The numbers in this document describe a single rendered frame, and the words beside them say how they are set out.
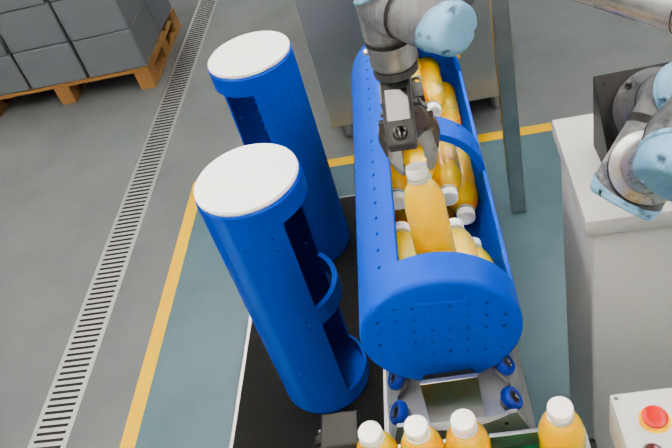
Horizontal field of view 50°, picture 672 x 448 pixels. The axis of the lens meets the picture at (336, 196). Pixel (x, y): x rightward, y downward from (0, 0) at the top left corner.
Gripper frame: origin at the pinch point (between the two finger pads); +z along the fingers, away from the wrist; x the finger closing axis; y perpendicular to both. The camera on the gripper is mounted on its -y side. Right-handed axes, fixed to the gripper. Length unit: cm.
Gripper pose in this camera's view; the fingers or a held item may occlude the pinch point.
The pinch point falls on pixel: (416, 169)
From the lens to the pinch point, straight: 123.3
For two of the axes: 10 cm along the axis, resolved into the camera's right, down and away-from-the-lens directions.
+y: 0.0, -6.6, 7.5
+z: 2.4, 7.3, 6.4
